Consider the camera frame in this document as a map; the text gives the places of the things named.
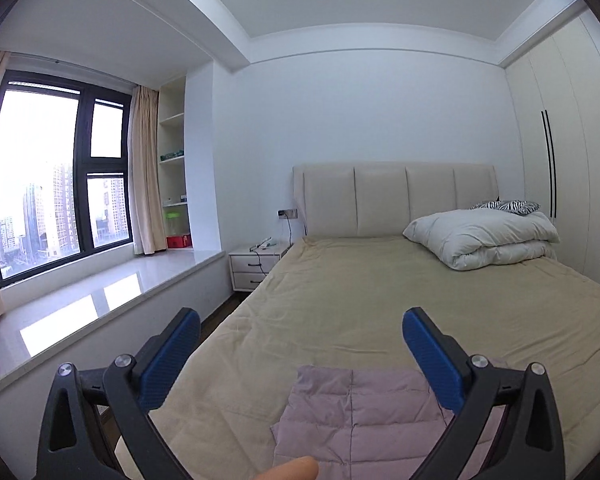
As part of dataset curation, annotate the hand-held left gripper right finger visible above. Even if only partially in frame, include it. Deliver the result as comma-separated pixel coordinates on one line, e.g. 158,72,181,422
401,306,566,480

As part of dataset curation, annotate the white wardrobe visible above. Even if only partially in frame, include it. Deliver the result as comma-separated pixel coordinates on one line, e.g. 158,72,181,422
505,10,600,296

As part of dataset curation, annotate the zebra print pillow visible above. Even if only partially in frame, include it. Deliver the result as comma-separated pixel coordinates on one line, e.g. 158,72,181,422
469,200,541,216

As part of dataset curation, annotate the black framed window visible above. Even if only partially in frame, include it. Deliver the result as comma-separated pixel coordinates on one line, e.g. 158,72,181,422
0,69,133,290

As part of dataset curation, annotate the bed with beige sheet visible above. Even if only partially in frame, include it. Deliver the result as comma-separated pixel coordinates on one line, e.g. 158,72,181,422
125,235,600,480

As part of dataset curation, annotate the white wall shelf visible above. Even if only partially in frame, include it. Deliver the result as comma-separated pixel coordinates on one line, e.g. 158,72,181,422
157,76,192,251

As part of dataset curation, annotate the mauve quilted down jacket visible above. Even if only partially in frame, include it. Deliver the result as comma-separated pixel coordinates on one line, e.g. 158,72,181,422
271,357,511,480

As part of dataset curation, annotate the white nightstand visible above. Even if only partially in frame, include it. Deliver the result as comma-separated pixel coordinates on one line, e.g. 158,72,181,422
228,240,292,292

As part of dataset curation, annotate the cream padded headboard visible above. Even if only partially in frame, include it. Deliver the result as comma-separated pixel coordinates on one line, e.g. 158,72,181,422
292,162,501,238

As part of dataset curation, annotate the white folded duvet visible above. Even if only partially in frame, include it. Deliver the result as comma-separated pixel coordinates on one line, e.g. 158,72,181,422
402,208,561,272

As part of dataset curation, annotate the white bay window bench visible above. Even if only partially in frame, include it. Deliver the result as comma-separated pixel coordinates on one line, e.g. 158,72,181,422
0,247,226,461

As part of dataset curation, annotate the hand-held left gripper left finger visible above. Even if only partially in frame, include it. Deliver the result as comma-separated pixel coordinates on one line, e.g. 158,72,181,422
36,306,202,480

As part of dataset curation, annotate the green translucent container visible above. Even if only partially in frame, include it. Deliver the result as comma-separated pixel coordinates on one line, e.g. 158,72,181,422
164,210,187,236

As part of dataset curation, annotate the black charging cable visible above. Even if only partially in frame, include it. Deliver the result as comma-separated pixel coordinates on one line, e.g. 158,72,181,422
250,217,293,276

